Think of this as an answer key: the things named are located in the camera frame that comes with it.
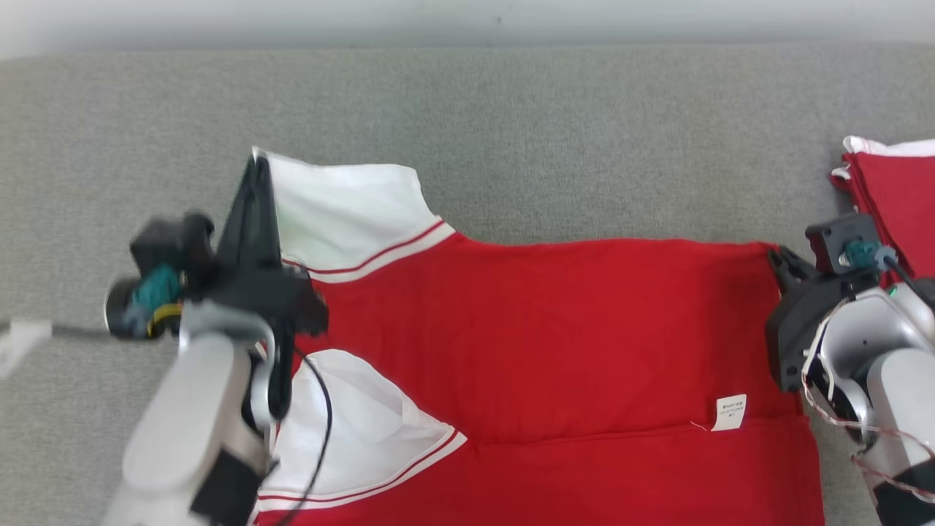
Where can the red jersey with white sleeves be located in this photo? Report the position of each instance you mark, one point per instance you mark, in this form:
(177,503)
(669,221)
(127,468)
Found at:
(548,351)

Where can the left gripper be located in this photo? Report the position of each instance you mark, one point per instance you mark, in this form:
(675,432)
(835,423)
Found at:
(277,299)

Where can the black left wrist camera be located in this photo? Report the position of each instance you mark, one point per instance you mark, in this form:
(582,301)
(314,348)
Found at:
(172,245)

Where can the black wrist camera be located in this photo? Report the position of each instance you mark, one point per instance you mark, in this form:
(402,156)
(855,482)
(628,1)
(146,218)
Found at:
(833,237)
(172,245)

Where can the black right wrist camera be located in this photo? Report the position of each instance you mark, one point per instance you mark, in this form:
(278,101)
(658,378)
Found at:
(833,237)

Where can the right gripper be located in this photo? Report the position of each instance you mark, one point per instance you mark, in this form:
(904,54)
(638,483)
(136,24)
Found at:
(800,329)

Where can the small red garment number print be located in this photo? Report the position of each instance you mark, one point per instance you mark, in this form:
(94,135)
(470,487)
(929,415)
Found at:
(906,197)

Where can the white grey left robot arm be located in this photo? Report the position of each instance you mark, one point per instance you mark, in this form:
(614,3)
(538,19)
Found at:
(190,424)

